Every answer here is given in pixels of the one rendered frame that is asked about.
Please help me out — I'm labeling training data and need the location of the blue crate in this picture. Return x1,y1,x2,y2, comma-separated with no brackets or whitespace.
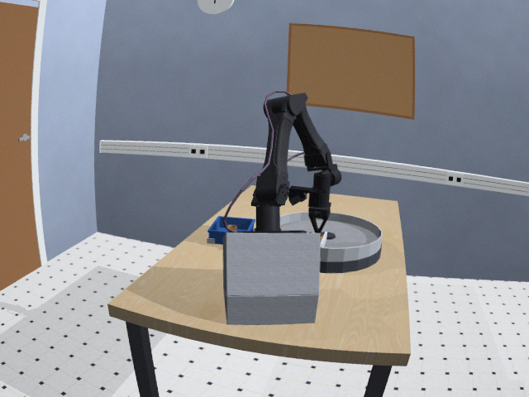
207,216,255,245

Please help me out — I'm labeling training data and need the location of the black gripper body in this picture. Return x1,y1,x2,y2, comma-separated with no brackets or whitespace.
308,190,331,217

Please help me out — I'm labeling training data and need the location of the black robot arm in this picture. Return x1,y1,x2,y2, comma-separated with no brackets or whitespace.
240,93,341,233

